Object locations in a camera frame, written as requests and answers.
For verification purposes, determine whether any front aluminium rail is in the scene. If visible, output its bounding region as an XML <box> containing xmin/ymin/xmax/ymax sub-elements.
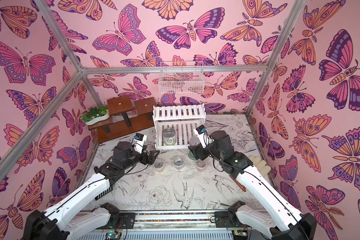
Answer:
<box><xmin>46</xmin><ymin>208</ymin><xmax>307</xmax><ymax>240</ymax></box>

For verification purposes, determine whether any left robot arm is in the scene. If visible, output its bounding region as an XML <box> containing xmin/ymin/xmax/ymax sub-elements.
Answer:
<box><xmin>22</xmin><ymin>142</ymin><xmax>160</xmax><ymax>240</ymax></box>

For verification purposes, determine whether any seed jar with red seeds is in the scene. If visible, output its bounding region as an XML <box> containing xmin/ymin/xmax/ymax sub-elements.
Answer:
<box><xmin>196</xmin><ymin>160</ymin><xmax>207</xmax><ymax>172</ymax></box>

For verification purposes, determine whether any silver tin can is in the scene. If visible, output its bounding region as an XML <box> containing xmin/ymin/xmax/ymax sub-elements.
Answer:
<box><xmin>162</xmin><ymin>128</ymin><xmax>177</xmax><ymax>146</ymax></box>

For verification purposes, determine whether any seed jar with yellow seeds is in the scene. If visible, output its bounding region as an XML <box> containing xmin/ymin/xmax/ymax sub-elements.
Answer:
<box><xmin>153</xmin><ymin>159</ymin><xmax>166</xmax><ymax>173</ymax></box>

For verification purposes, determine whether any white slatted two-tier shelf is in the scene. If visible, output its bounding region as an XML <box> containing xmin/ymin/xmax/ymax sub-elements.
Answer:
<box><xmin>153</xmin><ymin>104</ymin><xmax>206</xmax><ymax>151</ymax></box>

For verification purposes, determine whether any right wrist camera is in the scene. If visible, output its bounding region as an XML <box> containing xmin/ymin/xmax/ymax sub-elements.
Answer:
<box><xmin>194</xmin><ymin>125</ymin><xmax>212</xmax><ymax>149</ymax></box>

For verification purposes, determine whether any seed jar with dark seeds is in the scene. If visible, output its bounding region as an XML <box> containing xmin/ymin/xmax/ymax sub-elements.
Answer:
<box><xmin>173</xmin><ymin>156</ymin><xmax>185</xmax><ymax>170</ymax></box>

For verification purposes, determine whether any brown wooden stepped stand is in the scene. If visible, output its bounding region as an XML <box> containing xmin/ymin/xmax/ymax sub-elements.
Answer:
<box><xmin>88</xmin><ymin>96</ymin><xmax>157</xmax><ymax>143</ymax></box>

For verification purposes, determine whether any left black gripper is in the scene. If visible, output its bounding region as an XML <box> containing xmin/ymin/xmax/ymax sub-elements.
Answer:
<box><xmin>122</xmin><ymin>144</ymin><xmax>160</xmax><ymax>171</ymax></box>

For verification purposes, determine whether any beige work glove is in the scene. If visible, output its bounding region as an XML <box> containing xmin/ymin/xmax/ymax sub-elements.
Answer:
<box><xmin>249</xmin><ymin>156</ymin><xmax>271</xmax><ymax>177</ymax></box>

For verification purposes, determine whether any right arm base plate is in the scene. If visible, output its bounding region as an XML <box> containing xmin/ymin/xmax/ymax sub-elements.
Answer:
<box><xmin>214</xmin><ymin>211</ymin><xmax>246</xmax><ymax>229</ymax></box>

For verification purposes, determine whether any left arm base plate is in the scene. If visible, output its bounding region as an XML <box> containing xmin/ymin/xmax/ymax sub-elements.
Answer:
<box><xmin>100</xmin><ymin>212</ymin><xmax>136</xmax><ymax>230</ymax></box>

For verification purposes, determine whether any white wire basket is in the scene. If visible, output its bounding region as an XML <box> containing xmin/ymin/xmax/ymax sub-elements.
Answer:
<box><xmin>157</xmin><ymin>61</ymin><xmax>205</xmax><ymax>94</ymax></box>

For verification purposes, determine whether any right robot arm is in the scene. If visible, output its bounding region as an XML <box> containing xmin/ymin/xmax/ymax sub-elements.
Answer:
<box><xmin>189</xmin><ymin>125</ymin><xmax>317</xmax><ymax>240</ymax></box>

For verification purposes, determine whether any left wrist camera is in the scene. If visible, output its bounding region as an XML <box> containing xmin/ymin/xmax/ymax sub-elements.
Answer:
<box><xmin>133</xmin><ymin>133</ymin><xmax>147</xmax><ymax>154</ymax></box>

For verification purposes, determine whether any green plant in white pot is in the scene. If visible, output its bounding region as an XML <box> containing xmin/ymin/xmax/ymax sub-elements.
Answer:
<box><xmin>81</xmin><ymin>106</ymin><xmax>110</xmax><ymax>126</ymax></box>

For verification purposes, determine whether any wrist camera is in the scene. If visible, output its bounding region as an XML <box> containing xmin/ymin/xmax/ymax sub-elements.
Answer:
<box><xmin>133</xmin><ymin>133</ymin><xmax>147</xmax><ymax>154</ymax></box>
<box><xmin>194</xmin><ymin>125</ymin><xmax>212</xmax><ymax>149</ymax></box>

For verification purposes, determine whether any green watermelon can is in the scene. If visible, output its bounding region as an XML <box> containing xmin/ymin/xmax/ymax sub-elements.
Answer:
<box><xmin>188</xmin><ymin>137</ymin><xmax>202</xmax><ymax>160</ymax></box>

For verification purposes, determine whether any aluminium frame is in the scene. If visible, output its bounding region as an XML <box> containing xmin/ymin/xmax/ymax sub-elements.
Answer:
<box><xmin>0</xmin><ymin>1</ymin><xmax>306</xmax><ymax>183</ymax></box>

